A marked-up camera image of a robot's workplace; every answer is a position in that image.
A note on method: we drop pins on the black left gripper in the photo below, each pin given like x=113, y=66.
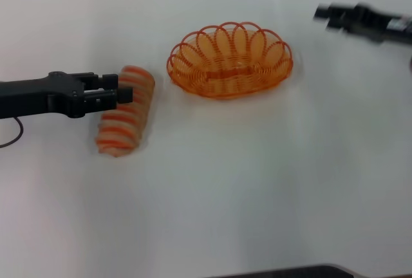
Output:
x=38, y=96

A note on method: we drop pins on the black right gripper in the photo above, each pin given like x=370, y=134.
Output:
x=376, y=25

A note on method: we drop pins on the orange striped bread roll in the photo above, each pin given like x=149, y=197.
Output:
x=128, y=123

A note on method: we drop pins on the orange woven plastic basket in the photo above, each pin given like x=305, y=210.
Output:
x=225, y=75

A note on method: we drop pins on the dark robot base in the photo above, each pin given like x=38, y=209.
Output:
x=289, y=271

